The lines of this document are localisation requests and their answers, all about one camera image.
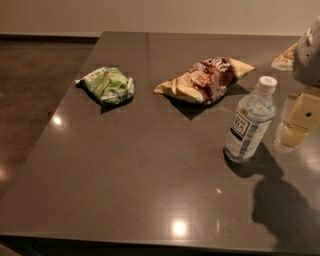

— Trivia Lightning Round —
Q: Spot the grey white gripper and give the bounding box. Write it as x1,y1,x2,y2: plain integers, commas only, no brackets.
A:
278,16,320,149

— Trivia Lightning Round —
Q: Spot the clear blue plastic water bottle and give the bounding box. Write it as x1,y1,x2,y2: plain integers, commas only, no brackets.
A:
224,76,277,163

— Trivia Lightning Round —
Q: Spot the small yellow snack bag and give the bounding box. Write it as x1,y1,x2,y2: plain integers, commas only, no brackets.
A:
271,43,297,71

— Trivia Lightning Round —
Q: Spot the brown yellow chip bag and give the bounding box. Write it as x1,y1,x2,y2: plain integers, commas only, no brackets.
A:
154,57,255,105

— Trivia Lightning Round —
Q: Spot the green snack bag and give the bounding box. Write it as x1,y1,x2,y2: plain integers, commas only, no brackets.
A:
75,66,135,106

